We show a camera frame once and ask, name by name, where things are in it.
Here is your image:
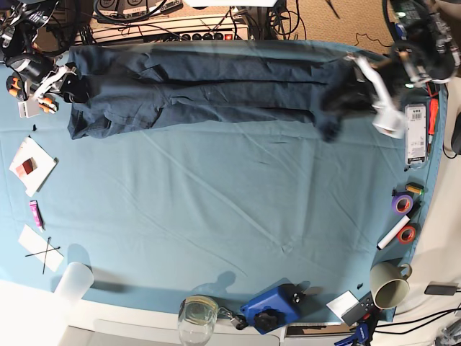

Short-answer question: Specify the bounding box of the light blue table cloth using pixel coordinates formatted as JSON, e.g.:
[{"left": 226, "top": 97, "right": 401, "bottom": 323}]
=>
[{"left": 0, "top": 39, "right": 449, "bottom": 324}]

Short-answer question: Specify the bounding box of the beige ceramic mug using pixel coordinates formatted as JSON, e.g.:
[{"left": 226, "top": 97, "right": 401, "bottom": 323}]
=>
[{"left": 370, "top": 262, "right": 413, "bottom": 310}]

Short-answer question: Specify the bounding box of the yellow green battery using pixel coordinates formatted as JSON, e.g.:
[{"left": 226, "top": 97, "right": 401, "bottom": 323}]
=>
[{"left": 405, "top": 183, "right": 424, "bottom": 195}]

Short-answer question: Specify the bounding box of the white box with red swatch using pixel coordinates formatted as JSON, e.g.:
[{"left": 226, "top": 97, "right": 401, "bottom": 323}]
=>
[{"left": 9, "top": 136, "right": 57, "bottom": 197}]

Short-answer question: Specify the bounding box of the white paper card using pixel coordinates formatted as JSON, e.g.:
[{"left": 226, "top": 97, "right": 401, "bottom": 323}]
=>
[{"left": 18, "top": 225, "right": 64, "bottom": 272}]

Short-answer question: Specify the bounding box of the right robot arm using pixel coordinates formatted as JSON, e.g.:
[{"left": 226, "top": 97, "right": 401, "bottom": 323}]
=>
[{"left": 1, "top": 1, "right": 90, "bottom": 104}]

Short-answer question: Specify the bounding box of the grey remote control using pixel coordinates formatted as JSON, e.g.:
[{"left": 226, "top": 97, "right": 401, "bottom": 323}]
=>
[{"left": 341, "top": 291, "right": 375, "bottom": 326}]

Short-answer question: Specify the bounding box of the dark blue T-shirt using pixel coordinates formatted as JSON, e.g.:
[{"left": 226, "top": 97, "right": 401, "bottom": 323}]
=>
[{"left": 68, "top": 41, "right": 374, "bottom": 141}]

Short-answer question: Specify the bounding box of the white business card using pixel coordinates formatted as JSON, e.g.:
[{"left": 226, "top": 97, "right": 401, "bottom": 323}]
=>
[{"left": 326, "top": 290, "right": 359, "bottom": 321}]

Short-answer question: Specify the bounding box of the white power strip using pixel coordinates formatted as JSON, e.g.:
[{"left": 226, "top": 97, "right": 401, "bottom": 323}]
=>
[{"left": 89, "top": 14, "right": 250, "bottom": 44}]

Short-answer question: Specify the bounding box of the pink glue tube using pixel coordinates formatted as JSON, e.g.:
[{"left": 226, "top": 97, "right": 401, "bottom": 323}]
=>
[{"left": 29, "top": 200, "right": 44, "bottom": 233}]

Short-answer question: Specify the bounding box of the red screwdriver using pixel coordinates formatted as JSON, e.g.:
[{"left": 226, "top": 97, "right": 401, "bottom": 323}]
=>
[{"left": 427, "top": 98, "right": 439, "bottom": 156}]

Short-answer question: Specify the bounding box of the white marker pen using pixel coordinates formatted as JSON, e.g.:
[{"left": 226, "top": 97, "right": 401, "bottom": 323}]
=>
[{"left": 377, "top": 215, "right": 410, "bottom": 250}]

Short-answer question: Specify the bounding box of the clear blister package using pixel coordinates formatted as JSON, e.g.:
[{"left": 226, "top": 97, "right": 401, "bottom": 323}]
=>
[{"left": 405, "top": 104, "right": 427, "bottom": 166}]

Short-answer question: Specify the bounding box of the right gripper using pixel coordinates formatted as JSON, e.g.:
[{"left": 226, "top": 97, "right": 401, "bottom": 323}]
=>
[{"left": 9, "top": 53, "right": 90, "bottom": 103}]

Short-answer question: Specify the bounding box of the frosted plastic cup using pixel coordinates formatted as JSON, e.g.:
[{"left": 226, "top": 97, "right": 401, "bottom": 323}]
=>
[{"left": 54, "top": 262, "right": 94, "bottom": 306}]

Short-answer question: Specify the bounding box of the silver padlock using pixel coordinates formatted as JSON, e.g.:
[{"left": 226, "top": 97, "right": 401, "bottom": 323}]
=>
[{"left": 218, "top": 306, "right": 249, "bottom": 331}]

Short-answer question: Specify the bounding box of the clear drinking glass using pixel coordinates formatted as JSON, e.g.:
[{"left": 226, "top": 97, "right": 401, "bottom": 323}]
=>
[{"left": 177, "top": 295, "right": 219, "bottom": 345}]

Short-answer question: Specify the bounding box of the red tape roll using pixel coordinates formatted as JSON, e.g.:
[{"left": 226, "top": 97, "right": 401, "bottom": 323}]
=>
[{"left": 397, "top": 225, "right": 416, "bottom": 244}]

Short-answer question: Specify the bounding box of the orange black utility knife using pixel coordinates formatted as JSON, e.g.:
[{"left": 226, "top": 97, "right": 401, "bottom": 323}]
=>
[{"left": 6, "top": 73, "right": 58, "bottom": 118}]

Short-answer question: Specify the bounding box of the blue clamp device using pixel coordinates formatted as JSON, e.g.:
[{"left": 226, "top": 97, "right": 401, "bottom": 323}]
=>
[{"left": 240, "top": 283, "right": 305, "bottom": 334}]

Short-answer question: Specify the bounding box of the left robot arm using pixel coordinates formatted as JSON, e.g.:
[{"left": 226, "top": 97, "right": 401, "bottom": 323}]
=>
[{"left": 381, "top": 1, "right": 460, "bottom": 87}]

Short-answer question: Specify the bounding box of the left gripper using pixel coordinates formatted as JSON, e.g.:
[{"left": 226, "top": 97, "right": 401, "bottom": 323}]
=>
[{"left": 390, "top": 41, "right": 442, "bottom": 85}]

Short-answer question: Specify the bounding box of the purple tape roll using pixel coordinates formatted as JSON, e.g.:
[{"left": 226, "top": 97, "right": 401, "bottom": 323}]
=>
[{"left": 391, "top": 194, "right": 413, "bottom": 215}]

